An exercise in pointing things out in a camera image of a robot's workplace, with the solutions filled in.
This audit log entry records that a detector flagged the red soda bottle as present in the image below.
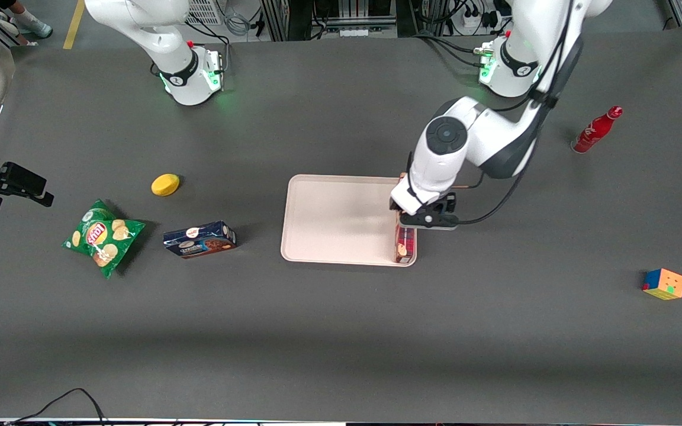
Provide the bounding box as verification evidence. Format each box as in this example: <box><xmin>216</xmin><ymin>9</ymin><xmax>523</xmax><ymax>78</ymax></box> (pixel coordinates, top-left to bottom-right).
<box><xmin>572</xmin><ymin>105</ymin><xmax>624</xmax><ymax>154</ymax></box>

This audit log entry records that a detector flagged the white power strip with plugs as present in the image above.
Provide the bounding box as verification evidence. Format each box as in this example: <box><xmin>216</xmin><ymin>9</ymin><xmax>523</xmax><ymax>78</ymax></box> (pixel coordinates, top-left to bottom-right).
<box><xmin>461</xmin><ymin>7</ymin><xmax>488</xmax><ymax>31</ymax></box>

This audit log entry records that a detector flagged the pale pink plastic tray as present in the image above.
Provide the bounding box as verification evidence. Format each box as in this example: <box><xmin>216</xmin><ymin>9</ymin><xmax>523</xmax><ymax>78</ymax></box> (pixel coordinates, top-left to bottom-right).
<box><xmin>281</xmin><ymin>174</ymin><xmax>418</xmax><ymax>267</ymax></box>

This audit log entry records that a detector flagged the dark blue cookie box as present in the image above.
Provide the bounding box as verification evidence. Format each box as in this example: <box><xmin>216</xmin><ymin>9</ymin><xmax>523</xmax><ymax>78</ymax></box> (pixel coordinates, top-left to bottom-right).
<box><xmin>163</xmin><ymin>221</ymin><xmax>237</xmax><ymax>260</ymax></box>

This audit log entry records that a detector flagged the green potato chips bag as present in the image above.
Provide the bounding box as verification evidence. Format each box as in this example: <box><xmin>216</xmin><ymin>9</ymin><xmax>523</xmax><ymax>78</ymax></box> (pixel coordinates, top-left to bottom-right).
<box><xmin>62</xmin><ymin>199</ymin><xmax>146</xmax><ymax>279</ymax></box>

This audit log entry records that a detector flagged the yellow lemon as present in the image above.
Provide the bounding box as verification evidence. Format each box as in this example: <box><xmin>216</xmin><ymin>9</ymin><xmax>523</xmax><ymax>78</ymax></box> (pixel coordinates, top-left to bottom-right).
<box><xmin>151</xmin><ymin>173</ymin><xmax>181</xmax><ymax>197</ymax></box>

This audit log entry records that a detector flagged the black equipment rack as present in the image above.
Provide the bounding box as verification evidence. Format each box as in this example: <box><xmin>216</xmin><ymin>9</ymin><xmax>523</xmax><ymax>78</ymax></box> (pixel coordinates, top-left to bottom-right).
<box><xmin>260</xmin><ymin>0</ymin><xmax>399</xmax><ymax>42</ymax></box>

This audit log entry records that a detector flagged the grey white sneaker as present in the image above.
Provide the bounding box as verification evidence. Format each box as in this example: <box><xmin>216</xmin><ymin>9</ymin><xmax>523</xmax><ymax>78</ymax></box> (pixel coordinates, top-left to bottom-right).
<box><xmin>8</xmin><ymin>9</ymin><xmax>54</xmax><ymax>40</ymax></box>

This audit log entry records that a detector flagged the red cookie box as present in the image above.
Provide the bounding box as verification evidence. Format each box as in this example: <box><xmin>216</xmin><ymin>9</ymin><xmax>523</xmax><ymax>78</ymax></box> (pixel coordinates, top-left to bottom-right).
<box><xmin>394</xmin><ymin>223</ymin><xmax>417</xmax><ymax>264</ymax></box>

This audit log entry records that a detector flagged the thin black table-edge cable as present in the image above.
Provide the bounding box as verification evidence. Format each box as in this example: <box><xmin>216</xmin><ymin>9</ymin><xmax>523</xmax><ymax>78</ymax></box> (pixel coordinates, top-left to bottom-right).
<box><xmin>8</xmin><ymin>388</ymin><xmax>110</xmax><ymax>426</ymax></box>

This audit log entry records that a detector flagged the white perforated box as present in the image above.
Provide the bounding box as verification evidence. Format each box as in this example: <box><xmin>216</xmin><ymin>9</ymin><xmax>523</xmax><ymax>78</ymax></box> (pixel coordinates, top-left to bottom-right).
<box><xmin>186</xmin><ymin>0</ymin><xmax>224</xmax><ymax>26</ymax></box>

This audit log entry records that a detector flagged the grey coiled cable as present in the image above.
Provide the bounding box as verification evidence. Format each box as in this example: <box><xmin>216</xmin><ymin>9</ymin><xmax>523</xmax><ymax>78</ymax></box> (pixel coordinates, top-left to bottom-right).
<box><xmin>224</xmin><ymin>8</ymin><xmax>254</xmax><ymax>37</ymax></box>

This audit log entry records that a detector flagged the multicolour puzzle cube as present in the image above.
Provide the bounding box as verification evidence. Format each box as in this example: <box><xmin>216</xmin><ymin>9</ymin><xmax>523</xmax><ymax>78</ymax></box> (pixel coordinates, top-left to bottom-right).
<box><xmin>642</xmin><ymin>268</ymin><xmax>682</xmax><ymax>301</ymax></box>

